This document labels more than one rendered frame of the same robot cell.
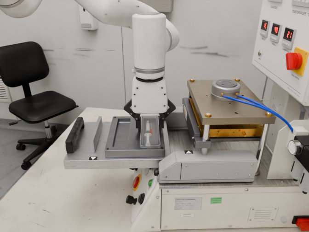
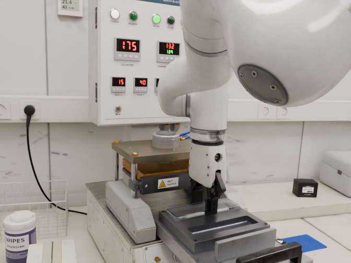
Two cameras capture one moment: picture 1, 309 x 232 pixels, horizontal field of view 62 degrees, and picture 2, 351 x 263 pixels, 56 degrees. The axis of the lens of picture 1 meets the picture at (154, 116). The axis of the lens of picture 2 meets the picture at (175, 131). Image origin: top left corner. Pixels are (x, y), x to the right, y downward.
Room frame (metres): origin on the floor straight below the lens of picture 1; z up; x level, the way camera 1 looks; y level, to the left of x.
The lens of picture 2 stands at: (1.09, 0.66, 1.33)
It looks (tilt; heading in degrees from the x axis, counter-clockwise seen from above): 10 degrees down; 243
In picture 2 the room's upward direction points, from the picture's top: 2 degrees clockwise
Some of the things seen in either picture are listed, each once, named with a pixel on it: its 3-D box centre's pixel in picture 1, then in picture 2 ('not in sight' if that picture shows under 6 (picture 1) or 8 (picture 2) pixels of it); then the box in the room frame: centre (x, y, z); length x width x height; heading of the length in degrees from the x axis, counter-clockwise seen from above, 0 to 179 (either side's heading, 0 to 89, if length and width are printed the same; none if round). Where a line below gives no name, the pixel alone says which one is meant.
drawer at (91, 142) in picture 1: (121, 137); (224, 236); (0.68, 0.10, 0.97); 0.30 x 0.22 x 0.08; 92
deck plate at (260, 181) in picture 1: (228, 147); (158, 200); (0.69, -0.24, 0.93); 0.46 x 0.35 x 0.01; 92
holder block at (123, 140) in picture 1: (136, 134); (212, 222); (0.68, 0.06, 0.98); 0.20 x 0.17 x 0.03; 2
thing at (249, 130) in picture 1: (223, 110); (167, 159); (0.68, -0.20, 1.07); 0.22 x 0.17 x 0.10; 2
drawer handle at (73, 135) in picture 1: (75, 133); (269, 260); (0.68, 0.24, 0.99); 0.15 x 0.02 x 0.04; 2
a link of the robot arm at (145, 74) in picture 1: (148, 71); (208, 134); (0.68, 0.02, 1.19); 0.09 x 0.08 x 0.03; 91
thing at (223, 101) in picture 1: (236, 106); (166, 151); (0.67, -0.23, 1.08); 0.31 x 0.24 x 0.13; 2
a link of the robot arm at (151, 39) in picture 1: (150, 39); (208, 98); (0.69, 0.01, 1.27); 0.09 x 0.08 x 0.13; 147
